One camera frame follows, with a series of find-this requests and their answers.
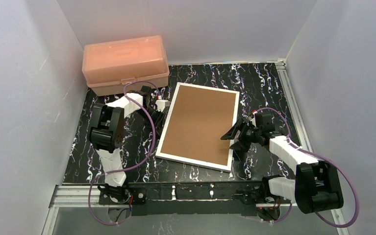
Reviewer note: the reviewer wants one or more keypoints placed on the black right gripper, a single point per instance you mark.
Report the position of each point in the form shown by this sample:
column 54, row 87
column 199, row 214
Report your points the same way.
column 244, row 133

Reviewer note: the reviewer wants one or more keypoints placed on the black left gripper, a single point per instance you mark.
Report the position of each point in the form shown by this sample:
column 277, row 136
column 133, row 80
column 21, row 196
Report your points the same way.
column 153, row 114

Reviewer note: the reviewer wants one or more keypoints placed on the white picture frame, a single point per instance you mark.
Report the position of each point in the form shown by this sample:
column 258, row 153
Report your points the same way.
column 165, row 129

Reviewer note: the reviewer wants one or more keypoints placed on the brown backing board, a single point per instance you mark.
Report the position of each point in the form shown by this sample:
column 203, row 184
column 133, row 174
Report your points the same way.
column 197, row 126

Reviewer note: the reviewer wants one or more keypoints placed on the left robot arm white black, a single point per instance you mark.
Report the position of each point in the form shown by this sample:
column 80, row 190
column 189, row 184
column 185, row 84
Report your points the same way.
column 107, row 127

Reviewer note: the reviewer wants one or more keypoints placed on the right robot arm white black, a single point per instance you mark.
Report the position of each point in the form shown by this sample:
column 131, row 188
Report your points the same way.
column 316, row 186

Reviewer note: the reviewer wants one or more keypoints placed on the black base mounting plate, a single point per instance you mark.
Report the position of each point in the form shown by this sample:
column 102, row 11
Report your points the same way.
column 223, row 197

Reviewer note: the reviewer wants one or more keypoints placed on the pink plastic storage box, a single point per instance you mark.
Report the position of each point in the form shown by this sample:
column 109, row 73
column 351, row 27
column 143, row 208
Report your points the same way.
column 108, row 67

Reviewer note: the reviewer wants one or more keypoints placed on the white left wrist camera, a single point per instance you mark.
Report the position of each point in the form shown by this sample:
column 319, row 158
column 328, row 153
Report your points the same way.
column 161, row 104

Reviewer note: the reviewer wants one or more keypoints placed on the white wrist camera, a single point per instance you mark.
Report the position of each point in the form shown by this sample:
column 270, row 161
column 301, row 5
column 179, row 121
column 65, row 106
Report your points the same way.
column 254, row 120
column 161, row 104

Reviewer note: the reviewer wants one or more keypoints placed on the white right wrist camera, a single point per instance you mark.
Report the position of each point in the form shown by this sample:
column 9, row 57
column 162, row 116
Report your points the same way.
column 254, row 120

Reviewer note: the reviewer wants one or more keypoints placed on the aluminium front rail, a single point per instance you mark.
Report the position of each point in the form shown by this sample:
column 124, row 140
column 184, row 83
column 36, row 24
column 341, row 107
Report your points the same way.
column 76, row 211

